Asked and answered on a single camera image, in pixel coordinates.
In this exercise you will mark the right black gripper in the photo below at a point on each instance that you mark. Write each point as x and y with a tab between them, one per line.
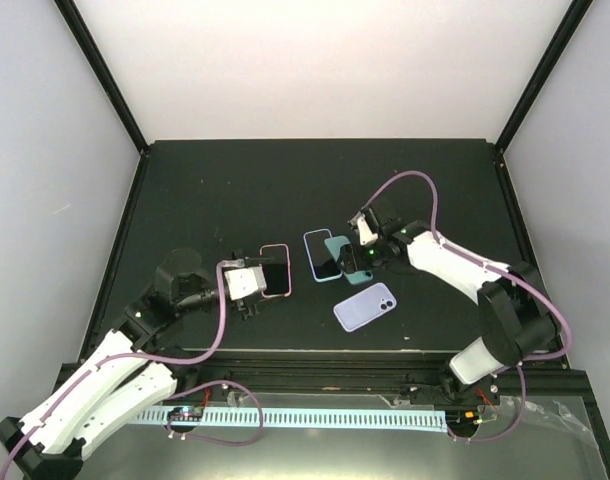
347	253

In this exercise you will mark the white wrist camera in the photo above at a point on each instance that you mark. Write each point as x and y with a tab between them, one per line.
364	233
244	282

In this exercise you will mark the white slotted cable duct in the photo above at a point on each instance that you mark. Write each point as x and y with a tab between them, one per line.
305	418

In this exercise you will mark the pink phone case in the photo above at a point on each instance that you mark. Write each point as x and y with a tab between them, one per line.
275	295

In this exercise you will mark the left controller board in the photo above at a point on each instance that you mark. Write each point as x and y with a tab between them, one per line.
185	414

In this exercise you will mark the left black frame post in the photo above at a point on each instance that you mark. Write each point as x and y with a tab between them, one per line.
74	20

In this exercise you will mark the lavender phone case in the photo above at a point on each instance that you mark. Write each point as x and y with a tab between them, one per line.
364	307

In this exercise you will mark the light blue phone case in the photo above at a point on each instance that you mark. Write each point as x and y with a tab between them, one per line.
321	277

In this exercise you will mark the pink-edged phone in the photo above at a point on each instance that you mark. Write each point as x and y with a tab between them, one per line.
321	255

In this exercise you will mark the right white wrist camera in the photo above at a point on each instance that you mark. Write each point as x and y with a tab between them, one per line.
364	233

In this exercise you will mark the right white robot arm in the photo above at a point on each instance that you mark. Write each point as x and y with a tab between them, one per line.
516	317

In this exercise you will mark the controller board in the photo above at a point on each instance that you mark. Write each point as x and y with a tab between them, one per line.
185	414
469	417

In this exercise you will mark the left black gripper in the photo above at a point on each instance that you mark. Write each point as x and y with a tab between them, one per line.
250	310

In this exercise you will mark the right black frame post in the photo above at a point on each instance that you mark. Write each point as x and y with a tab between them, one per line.
557	45

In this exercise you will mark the black frame post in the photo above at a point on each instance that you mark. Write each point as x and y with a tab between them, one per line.
557	45
74	20

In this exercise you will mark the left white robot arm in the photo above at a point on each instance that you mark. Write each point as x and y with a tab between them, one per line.
135	366

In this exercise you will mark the teal phone case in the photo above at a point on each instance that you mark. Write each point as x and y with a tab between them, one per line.
362	275

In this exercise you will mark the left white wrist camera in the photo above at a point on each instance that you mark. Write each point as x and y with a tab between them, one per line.
244	282

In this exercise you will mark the right controller board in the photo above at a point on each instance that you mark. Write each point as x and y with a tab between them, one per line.
469	417

